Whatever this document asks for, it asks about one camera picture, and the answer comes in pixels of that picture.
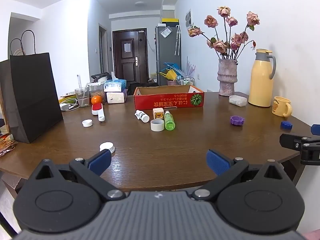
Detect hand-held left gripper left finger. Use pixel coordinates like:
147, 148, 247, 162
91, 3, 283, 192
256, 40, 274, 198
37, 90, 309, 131
35, 149, 125, 202

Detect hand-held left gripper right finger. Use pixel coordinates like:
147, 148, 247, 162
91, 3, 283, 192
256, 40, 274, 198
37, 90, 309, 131
194, 149, 286, 202

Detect purple bottle cap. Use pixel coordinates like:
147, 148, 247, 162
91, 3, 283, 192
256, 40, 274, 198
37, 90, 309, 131
230, 115, 245, 126

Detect white spray bottle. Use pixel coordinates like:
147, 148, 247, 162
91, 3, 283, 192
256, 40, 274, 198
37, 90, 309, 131
134, 110, 150, 123

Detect translucent white plastic box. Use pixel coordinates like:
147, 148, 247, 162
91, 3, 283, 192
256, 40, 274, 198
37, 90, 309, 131
229, 95, 248, 108

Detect red cardboard box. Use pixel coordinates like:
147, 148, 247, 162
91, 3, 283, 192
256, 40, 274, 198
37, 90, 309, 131
133, 85, 205, 111

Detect yellow bear mug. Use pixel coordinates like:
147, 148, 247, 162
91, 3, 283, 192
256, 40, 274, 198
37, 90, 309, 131
271, 96, 293, 118

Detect red and white lint brush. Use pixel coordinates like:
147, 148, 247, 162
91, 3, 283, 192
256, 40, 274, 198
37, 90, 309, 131
91, 102, 106, 122

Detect green clear bottle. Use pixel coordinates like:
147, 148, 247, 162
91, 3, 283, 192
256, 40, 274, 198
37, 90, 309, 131
164, 110, 176, 131

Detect white and purple tissue pack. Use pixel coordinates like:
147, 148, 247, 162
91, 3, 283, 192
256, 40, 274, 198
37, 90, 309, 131
106, 91, 126, 104

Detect clear glass cup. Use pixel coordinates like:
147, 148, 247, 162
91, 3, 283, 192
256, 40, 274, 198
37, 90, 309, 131
75, 87, 90, 108

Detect yellow thermos jug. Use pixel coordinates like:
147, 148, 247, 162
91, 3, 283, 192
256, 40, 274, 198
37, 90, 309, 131
248, 48, 277, 108

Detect clear plastic food container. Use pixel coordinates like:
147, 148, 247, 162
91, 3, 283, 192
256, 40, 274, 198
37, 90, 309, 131
88, 82, 106, 103

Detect yellow green packet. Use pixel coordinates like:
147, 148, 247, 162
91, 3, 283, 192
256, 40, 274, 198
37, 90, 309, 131
58, 93, 76, 103

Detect small cream square box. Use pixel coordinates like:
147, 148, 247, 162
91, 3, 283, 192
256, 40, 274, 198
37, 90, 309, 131
153, 108, 165, 121

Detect blue tissue pack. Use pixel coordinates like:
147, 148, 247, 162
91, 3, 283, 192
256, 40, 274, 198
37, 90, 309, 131
103, 71, 127, 93

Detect pink stone vase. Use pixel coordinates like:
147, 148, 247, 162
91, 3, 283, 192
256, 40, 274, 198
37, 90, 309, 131
217, 58, 237, 97

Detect white rice cooker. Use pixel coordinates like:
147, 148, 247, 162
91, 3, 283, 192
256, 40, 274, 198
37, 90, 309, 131
90, 72, 112, 83

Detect snack packets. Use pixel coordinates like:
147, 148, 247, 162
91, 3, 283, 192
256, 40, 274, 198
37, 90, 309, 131
0, 132, 18, 157

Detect black paper bag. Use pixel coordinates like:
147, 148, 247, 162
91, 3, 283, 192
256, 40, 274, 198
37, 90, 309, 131
0, 30, 64, 144

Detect blue and yellow plastic tools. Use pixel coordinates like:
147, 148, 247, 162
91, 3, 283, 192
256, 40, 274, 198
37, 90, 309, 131
159, 62, 182, 81

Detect dark brown door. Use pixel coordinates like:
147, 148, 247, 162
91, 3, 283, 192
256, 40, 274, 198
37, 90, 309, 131
112, 28, 148, 83

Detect dried pink roses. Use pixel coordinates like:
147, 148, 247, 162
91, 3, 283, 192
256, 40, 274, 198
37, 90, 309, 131
187, 6, 261, 61

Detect grey fridge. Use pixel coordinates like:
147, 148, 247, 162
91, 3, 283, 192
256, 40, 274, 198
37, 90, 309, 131
155, 24, 182, 86

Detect white folded umbrella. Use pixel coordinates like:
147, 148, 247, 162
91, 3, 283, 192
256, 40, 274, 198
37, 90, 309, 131
174, 25, 181, 56

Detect yellow box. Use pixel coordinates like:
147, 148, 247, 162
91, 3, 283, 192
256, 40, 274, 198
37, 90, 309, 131
161, 18, 180, 27

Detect white charger with cable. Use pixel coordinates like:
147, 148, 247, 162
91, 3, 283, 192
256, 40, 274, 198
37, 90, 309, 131
60, 99, 80, 111

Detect wire rack with bottles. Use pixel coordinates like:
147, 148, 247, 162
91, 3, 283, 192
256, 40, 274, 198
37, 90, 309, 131
178, 76, 194, 86

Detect purple feather wall decoration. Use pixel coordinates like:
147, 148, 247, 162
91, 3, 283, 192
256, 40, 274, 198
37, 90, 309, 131
186, 56, 197, 77

